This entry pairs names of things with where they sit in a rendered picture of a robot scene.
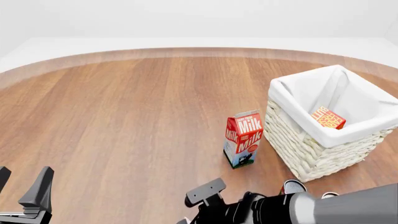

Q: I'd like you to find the white cloth basket liner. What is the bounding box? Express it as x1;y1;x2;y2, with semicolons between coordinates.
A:
268;64;398;149

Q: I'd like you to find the red and white milk carton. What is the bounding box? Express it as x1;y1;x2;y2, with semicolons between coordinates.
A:
223;109;265;170

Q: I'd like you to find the orange and red butter box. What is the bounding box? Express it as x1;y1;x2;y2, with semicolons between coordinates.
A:
310;105;347;131

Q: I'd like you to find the small flat plate on stalk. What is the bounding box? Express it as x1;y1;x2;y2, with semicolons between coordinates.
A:
185;177;227;207

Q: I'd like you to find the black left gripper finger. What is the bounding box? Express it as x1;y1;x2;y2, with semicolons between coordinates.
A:
17;166;55;215
0;166;12;194

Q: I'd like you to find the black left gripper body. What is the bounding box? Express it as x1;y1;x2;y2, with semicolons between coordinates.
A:
0;206;53;224

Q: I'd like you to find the white woven wicker basket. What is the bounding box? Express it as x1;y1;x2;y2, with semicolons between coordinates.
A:
263;64;398;184

